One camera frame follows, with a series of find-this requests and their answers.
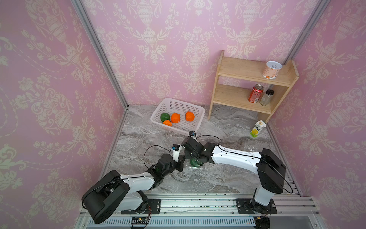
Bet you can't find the green fruit container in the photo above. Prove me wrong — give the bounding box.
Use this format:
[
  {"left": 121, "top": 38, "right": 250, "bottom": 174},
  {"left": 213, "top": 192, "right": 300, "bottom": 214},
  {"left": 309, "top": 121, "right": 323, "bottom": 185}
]
[
  {"left": 160, "top": 113, "right": 171, "bottom": 122},
  {"left": 190, "top": 158, "right": 203, "bottom": 168}
]

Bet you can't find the orange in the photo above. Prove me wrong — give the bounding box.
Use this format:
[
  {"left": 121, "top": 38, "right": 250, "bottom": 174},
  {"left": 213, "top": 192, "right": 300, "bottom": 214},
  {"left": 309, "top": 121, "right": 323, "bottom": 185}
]
[
  {"left": 163, "top": 120, "right": 172, "bottom": 127},
  {"left": 185, "top": 112, "right": 195, "bottom": 122},
  {"left": 170, "top": 113, "right": 181, "bottom": 124}
]

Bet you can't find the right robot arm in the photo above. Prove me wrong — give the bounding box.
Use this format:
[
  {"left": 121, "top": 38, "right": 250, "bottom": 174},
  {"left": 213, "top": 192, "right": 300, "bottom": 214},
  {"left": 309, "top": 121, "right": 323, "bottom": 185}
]
[{"left": 181, "top": 136, "right": 287, "bottom": 215}]

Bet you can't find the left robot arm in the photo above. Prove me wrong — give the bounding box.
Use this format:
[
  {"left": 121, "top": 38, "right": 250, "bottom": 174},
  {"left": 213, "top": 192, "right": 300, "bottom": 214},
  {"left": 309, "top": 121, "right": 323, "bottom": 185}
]
[{"left": 82, "top": 154, "right": 185, "bottom": 224}]

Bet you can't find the white plastic basket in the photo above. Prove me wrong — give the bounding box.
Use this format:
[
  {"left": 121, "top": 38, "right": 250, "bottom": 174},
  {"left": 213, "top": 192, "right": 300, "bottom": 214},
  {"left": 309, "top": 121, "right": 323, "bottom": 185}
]
[{"left": 150, "top": 98, "right": 205, "bottom": 135}]

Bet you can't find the lemon drink carton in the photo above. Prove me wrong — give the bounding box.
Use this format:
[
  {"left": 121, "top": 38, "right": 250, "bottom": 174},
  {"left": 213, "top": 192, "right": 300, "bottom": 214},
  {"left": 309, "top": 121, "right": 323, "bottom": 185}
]
[{"left": 250, "top": 120, "right": 266, "bottom": 138}]

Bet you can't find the wooden two-tier shelf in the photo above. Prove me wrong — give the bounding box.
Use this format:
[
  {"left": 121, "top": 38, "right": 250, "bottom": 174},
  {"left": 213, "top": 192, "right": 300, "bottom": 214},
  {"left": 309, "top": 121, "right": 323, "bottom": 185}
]
[{"left": 208, "top": 50, "right": 300, "bottom": 123}]

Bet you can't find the glass jar black lid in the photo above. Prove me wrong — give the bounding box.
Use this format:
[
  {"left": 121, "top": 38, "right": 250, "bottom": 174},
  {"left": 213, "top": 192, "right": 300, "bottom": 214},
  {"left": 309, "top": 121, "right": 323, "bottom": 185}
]
[{"left": 260, "top": 89, "right": 274, "bottom": 106}]

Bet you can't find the red soda can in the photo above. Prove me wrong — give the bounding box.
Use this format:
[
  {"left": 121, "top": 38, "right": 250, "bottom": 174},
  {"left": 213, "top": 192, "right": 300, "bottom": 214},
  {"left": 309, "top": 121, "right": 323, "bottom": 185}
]
[{"left": 248, "top": 84, "right": 264, "bottom": 103}]

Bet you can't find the white orange paper cup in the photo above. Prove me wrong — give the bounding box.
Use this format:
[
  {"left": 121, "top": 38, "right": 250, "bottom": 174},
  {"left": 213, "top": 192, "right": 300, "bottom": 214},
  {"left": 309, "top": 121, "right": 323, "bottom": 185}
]
[{"left": 262, "top": 61, "right": 283, "bottom": 80}]

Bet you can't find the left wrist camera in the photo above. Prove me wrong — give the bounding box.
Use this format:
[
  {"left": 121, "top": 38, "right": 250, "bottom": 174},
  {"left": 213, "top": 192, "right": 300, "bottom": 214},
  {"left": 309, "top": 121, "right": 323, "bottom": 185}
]
[{"left": 171, "top": 144, "right": 182, "bottom": 162}]

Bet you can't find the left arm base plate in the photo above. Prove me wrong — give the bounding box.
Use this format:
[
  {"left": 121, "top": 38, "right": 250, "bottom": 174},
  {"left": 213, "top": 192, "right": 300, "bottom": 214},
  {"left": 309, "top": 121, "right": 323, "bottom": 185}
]
[{"left": 121, "top": 198, "right": 161, "bottom": 215}]

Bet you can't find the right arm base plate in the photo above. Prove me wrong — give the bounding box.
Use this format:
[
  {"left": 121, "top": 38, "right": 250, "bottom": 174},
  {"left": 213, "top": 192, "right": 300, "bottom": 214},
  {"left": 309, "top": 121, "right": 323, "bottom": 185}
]
[{"left": 235, "top": 198, "right": 277, "bottom": 215}]

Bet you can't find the aluminium rail frame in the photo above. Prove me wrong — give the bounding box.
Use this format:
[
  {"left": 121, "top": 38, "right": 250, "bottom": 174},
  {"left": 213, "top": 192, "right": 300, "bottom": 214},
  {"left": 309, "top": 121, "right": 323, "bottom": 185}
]
[{"left": 75, "top": 193, "right": 326, "bottom": 229}]

